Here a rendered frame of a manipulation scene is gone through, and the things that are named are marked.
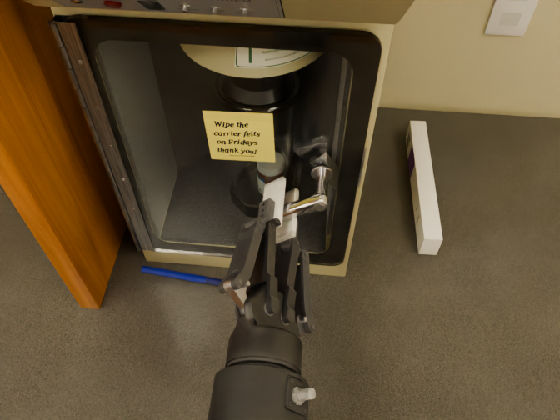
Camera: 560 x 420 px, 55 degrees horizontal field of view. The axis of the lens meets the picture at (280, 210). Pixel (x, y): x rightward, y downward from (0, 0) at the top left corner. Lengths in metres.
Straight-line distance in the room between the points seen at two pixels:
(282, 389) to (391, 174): 0.58
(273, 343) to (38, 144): 0.34
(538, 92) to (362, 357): 0.66
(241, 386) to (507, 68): 0.83
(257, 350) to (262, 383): 0.04
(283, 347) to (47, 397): 0.41
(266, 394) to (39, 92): 0.41
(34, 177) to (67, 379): 0.32
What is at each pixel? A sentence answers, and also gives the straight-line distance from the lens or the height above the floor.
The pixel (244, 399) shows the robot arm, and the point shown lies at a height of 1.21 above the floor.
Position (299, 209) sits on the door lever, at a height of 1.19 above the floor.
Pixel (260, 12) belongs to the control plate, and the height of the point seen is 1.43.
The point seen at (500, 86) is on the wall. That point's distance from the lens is 1.16.
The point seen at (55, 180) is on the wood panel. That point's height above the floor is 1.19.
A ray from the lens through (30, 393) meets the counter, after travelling 0.85.
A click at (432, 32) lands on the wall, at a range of 1.06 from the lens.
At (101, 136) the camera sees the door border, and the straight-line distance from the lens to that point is 0.66.
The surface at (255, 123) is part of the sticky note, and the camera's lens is 0.59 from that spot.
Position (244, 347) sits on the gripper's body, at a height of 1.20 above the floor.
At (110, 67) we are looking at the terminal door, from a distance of 0.58.
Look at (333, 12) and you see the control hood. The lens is 0.45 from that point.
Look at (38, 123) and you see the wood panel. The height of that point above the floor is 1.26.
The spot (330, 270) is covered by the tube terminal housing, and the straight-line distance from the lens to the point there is 0.84.
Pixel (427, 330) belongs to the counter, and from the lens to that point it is 0.84.
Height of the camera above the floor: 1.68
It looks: 53 degrees down
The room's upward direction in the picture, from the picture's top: straight up
